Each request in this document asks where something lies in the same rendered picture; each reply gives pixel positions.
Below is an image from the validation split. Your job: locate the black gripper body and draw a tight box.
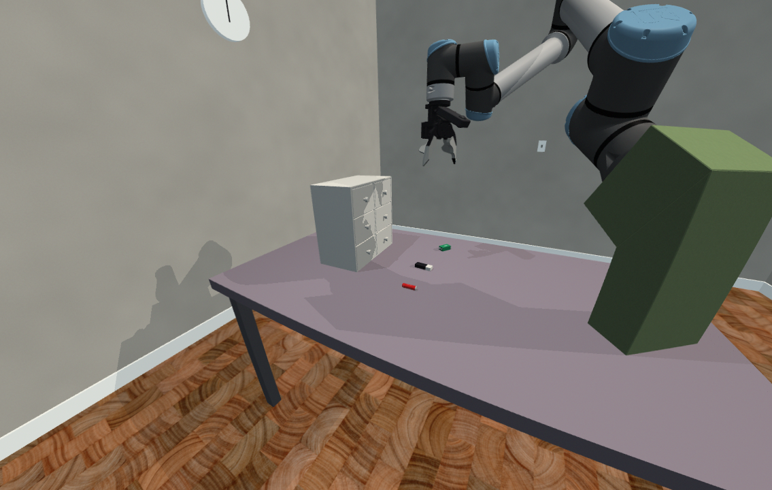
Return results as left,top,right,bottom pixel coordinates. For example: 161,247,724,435
421,100,452,140

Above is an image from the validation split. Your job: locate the white drawer with knob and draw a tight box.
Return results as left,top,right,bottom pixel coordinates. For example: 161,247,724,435
352,184,374,217
374,179,391,207

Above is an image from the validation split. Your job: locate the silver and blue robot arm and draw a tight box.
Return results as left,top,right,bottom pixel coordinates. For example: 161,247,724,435
426,0,697,181

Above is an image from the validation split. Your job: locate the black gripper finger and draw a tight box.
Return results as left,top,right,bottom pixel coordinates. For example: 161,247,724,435
419,125,437,166
441,128,456,164

